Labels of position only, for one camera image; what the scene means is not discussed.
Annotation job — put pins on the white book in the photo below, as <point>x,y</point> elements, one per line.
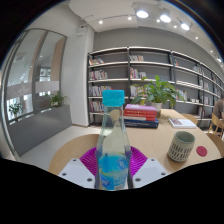
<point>181,123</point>

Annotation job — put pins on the small green background plant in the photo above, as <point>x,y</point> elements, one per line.
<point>15,109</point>
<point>58,99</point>

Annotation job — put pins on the flat round red coaster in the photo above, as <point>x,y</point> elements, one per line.
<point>201,151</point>

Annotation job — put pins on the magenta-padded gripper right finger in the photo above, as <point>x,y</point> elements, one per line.
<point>150,170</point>

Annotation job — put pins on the ceiling lights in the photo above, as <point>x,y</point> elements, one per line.
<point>165,18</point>

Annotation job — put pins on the pink book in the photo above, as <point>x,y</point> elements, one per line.
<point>140,107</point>

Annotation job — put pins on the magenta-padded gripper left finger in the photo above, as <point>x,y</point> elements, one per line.
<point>75,171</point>

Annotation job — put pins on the green potted plant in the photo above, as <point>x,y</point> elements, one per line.
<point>160,91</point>

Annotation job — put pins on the beige curved-back chair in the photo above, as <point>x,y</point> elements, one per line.
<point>220,143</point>
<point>190,118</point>

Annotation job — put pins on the green patterned ceramic mug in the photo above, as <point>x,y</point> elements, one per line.
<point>181,148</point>

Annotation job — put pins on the red book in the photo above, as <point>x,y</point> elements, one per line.
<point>140,115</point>

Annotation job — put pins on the clear bottle with turquoise cap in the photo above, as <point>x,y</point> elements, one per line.
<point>113,140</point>

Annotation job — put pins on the grey shelf unit with books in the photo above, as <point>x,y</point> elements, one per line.
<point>113,71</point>

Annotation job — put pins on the wooden frame chair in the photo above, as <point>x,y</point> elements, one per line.
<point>216,124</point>

